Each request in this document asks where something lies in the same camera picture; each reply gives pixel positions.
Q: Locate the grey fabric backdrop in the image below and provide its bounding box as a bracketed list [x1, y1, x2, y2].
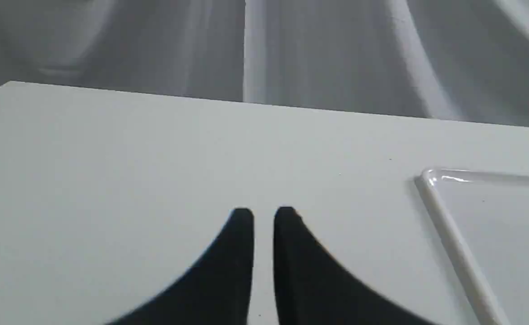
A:
[0, 0, 529, 127]

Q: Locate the white plastic tray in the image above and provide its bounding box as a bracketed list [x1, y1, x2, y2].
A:
[417, 168, 529, 325]

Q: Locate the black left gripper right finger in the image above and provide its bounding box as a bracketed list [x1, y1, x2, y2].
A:
[273, 206, 429, 325]

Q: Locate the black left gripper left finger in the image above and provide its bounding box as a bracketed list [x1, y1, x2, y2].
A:
[108, 208, 255, 325]

